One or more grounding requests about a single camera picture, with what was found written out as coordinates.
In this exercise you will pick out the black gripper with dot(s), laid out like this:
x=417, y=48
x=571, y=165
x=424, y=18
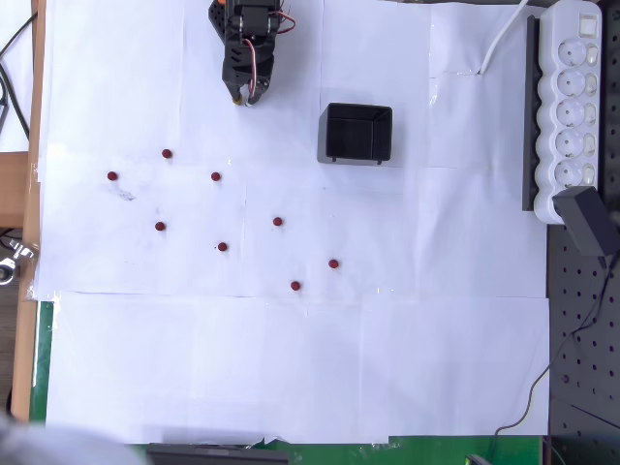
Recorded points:
x=243, y=77

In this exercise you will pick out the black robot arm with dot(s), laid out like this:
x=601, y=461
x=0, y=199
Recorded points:
x=252, y=21

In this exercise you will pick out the black open box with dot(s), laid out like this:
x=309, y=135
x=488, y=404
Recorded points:
x=346, y=133

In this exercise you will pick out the white paper table cover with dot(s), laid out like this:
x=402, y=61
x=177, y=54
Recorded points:
x=290, y=363

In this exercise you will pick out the metal clamp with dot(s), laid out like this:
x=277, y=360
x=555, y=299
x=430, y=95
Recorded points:
x=9, y=265

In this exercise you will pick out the white power strip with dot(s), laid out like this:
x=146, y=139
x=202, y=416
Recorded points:
x=549, y=145

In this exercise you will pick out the green cutting mat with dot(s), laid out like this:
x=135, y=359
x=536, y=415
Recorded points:
x=41, y=363

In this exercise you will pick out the black power adapter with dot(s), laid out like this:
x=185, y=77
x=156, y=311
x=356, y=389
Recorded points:
x=583, y=220

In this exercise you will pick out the black flat device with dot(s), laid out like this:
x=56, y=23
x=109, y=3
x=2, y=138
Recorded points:
x=218, y=456

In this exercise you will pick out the blurred grey rounded object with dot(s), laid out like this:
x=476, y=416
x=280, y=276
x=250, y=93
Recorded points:
x=48, y=445

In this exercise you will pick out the black pegboard panel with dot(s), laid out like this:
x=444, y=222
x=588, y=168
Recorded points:
x=581, y=363

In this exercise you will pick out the small black yellow-edged object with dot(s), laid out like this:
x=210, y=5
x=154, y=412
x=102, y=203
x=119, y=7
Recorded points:
x=475, y=460

